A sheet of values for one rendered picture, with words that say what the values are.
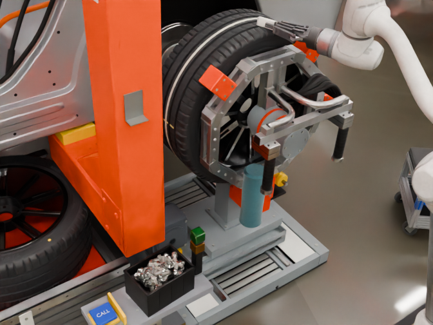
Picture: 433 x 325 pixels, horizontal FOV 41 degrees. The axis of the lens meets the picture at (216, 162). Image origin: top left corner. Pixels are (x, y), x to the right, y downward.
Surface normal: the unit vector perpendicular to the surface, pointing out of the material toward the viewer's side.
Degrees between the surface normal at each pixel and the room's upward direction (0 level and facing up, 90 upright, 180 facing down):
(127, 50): 90
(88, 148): 0
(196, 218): 0
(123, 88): 90
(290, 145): 90
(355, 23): 98
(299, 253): 0
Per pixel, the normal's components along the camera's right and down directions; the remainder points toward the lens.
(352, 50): -0.48, 0.55
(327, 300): 0.04, -0.78
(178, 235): 0.57, 0.53
